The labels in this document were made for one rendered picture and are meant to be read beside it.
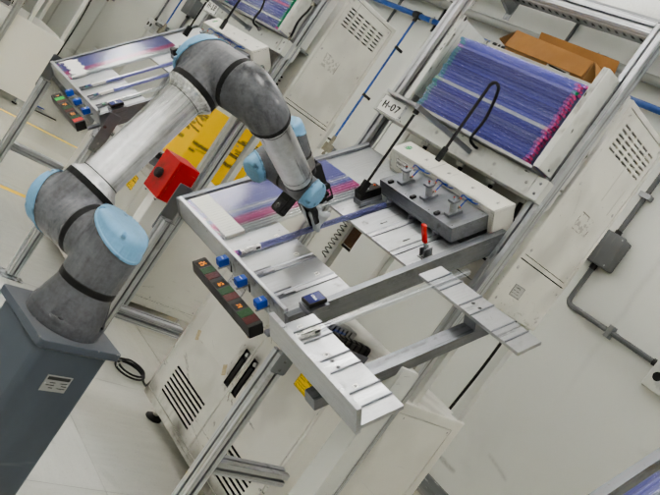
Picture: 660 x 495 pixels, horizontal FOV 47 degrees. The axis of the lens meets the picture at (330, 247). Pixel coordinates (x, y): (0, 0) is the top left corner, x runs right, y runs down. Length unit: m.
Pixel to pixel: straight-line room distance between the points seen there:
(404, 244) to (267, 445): 0.69
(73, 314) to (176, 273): 2.02
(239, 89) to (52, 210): 0.43
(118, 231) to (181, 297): 2.13
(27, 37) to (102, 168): 4.80
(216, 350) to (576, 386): 1.74
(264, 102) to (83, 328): 0.56
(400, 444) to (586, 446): 1.26
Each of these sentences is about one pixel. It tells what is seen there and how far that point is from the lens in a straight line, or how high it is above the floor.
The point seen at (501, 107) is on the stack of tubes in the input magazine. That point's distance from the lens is 2.31.
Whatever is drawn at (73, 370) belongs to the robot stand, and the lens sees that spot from 1.52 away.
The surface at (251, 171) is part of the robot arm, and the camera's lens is 1.92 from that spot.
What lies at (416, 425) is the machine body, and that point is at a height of 0.56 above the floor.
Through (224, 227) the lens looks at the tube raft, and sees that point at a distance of 2.19.
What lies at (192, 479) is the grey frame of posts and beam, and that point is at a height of 0.25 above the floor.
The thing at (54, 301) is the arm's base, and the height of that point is 0.60.
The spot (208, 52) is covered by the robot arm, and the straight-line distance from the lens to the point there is 1.60.
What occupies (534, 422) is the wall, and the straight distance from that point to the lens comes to 3.62.
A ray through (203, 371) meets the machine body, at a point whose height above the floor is 0.29.
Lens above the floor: 1.11
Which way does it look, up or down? 6 degrees down
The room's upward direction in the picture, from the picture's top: 35 degrees clockwise
